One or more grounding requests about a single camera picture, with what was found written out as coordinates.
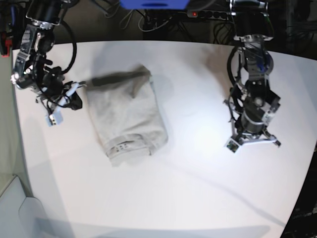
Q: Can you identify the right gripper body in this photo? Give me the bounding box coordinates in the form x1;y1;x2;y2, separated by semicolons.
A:
37;81;87;127

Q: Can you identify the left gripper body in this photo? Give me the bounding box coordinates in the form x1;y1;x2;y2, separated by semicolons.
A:
225;124;281;153

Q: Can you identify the beige t-shirt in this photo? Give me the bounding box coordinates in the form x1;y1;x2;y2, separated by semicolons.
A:
85;64;168;166

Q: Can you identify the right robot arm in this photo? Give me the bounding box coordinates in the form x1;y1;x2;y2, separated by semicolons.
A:
10;0;86;126

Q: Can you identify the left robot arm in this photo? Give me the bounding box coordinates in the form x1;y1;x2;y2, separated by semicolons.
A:
224;0;281;153

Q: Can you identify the red black clamp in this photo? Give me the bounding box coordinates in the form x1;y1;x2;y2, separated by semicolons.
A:
0;32;12;58

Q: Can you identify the blue box top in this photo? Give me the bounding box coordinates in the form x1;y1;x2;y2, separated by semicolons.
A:
120;0;189;10

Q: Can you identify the black power strip red switch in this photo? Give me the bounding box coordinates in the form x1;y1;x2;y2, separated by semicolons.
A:
186;10;228;20

